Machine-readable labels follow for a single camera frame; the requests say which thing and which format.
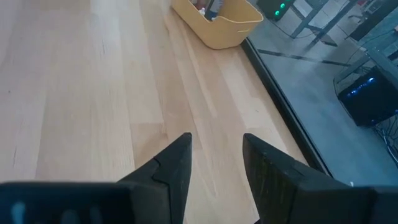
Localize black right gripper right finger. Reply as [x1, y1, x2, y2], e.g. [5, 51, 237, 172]
[243, 133, 376, 224]

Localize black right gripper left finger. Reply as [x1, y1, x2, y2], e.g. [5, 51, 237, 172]
[117, 133, 193, 224]

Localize large blue food coloring bottle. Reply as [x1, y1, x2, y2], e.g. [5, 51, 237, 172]
[205, 0, 225, 21]

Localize black computer tower blue light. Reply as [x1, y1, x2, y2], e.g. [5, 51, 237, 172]
[337, 67, 398, 127]

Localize yellow plastic bin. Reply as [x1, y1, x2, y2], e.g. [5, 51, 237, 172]
[170, 0, 264, 50]

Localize black box green lights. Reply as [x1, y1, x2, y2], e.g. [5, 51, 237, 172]
[256, 0, 296, 21]

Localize black aluminium table frame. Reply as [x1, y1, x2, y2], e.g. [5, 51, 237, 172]
[241, 37, 332, 180]

